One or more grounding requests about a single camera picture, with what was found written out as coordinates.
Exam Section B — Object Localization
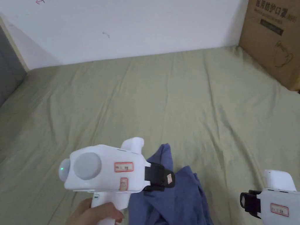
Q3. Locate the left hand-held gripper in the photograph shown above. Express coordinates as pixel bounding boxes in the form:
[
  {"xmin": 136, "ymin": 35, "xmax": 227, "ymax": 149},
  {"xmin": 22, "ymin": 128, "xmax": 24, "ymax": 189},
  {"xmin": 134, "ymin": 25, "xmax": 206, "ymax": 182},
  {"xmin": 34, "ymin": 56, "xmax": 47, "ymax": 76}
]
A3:
[{"xmin": 58, "ymin": 138, "xmax": 176, "ymax": 217}]

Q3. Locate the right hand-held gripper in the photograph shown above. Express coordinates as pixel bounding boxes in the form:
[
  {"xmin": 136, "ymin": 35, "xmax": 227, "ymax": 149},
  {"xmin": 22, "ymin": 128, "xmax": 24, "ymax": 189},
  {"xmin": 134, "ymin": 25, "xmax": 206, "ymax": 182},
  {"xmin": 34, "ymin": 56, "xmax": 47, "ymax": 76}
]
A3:
[{"xmin": 239, "ymin": 169, "xmax": 300, "ymax": 225}]

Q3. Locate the dark blue shirt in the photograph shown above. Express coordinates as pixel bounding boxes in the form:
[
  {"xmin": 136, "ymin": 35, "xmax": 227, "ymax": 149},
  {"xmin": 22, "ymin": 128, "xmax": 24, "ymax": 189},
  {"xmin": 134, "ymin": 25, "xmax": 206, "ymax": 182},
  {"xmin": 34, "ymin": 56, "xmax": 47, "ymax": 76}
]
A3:
[{"xmin": 127, "ymin": 143, "xmax": 214, "ymax": 225}]

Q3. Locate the person's left hand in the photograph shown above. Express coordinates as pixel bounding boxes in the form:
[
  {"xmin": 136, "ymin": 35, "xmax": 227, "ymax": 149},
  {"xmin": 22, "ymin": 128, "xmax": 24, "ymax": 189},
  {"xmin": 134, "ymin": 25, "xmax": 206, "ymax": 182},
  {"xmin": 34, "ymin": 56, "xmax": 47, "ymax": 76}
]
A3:
[{"xmin": 66, "ymin": 198, "xmax": 125, "ymax": 225}]

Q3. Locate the bed with pale green sheet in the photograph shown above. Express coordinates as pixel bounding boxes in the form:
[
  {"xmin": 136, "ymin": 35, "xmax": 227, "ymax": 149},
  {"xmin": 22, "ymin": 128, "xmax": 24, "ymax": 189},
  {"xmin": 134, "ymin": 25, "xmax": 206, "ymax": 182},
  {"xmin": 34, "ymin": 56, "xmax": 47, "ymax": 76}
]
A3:
[{"xmin": 0, "ymin": 45, "xmax": 300, "ymax": 225}]

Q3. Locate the brown cardboard carton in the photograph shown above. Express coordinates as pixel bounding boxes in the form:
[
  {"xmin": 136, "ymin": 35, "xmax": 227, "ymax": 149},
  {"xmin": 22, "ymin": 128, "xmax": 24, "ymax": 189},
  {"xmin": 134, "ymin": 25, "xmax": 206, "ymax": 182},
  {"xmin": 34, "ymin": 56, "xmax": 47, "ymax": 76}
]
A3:
[{"xmin": 239, "ymin": 0, "xmax": 300, "ymax": 92}]

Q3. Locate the grey padded headboard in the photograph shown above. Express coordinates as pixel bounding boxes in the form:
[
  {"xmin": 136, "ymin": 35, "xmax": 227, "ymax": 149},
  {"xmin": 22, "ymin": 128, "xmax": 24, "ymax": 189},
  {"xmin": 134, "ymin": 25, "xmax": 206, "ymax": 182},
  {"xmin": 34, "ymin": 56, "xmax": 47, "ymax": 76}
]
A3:
[{"xmin": 0, "ymin": 23, "xmax": 28, "ymax": 107}]

